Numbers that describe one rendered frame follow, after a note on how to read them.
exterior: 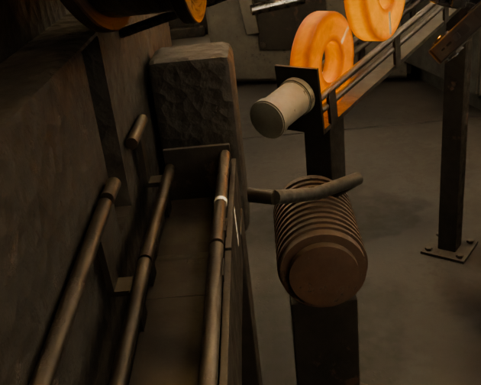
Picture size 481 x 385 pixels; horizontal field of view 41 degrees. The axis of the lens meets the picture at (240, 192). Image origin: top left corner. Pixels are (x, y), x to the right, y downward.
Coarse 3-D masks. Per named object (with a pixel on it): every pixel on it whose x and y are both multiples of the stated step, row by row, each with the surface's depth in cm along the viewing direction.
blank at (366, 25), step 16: (352, 0) 86; (368, 0) 86; (384, 0) 94; (400, 0) 95; (352, 16) 88; (368, 16) 87; (384, 16) 91; (400, 16) 96; (368, 32) 89; (384, 32) 92
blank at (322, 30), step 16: (320, 16) 97; (336, 16) 100; (304, 32) 96; (320, 32) 97; (336, 32) 101; (304, 48) 95; (320, 48) 97; (336, 48) 103; (352, 48) 106; (304, 64) 96; (320, 64) 98; (336, 64) 104; (352, 64) 107; (320, 80) 99
